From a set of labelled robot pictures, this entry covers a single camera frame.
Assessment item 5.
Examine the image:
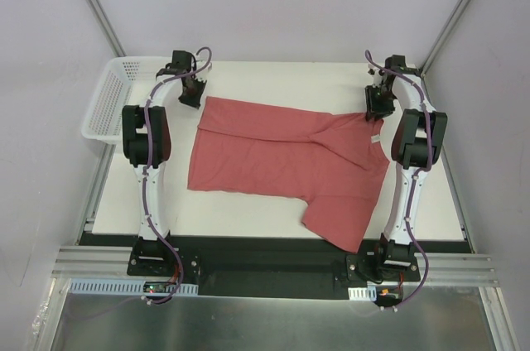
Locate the pink t shirt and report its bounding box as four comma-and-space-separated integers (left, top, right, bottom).
187, 97, 389, 253

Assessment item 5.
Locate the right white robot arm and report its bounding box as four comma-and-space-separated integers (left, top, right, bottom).
356, 50, 448, 283

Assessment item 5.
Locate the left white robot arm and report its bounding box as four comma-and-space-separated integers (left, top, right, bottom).
122, 46, 212, 285

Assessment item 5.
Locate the white plastic basket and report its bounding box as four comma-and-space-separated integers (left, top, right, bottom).
81, 56, 176, 145

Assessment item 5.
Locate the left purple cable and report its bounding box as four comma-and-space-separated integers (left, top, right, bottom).
138, 46, 214, 306

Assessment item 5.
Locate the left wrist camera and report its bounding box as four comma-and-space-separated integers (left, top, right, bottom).
192, 60, 212, 83

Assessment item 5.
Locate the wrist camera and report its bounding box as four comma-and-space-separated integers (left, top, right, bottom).
192, 60, 212, 83
369, 64, 387, 89

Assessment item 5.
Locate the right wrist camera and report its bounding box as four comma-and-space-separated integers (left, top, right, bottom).
369, 64, 387, 89

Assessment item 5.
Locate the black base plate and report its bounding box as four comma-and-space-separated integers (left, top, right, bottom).
127, 236, 420, 301

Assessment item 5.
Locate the right white cable duct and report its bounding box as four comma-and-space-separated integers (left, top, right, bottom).
348, 286, 377, 302

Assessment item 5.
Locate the white cable duct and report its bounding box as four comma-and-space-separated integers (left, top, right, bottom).
348, 286, 377, 302
70, 279, 199, 297

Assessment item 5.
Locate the left white cable duct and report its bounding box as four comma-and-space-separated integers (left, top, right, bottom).
70, 279, 199, 297

